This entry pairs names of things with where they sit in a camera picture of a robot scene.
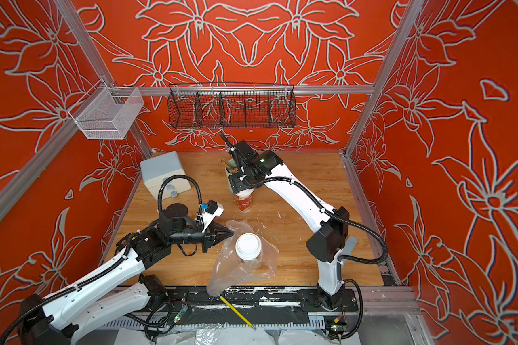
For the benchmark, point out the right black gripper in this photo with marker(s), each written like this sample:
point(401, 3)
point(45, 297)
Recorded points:
point(240, 180)

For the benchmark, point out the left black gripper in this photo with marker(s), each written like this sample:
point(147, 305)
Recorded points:
point(211, 237)

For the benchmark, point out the cream milk tea cup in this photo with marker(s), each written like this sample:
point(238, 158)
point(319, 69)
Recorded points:
point(248, 247)

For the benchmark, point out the clear plastic carrier bag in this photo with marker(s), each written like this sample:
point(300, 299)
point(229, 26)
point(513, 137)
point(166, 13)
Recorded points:
point(230, 270)

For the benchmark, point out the red milk tea cup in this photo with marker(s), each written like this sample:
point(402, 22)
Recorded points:
point(244, 200)

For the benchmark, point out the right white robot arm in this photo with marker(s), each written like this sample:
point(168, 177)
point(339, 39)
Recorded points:
point(329, 241)

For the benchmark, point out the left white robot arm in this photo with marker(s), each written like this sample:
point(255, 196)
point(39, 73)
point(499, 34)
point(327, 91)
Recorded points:
point(51, 317)

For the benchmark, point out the green chopstick holder cup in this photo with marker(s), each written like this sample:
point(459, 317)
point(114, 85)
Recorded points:
point(229, 173)

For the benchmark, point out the yellow pencil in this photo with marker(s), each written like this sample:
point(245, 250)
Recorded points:
point(236, 312)

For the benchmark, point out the white drawer box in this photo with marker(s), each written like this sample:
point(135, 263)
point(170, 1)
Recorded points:
point(157, 169)

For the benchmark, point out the clear plastic hanging bin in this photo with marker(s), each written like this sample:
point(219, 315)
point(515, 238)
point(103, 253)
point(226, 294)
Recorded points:
point(103, 116)

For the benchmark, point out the black wire basket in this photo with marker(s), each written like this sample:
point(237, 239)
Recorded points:
point(231, 106)

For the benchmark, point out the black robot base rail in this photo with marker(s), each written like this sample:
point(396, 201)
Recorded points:
point(306, 298)

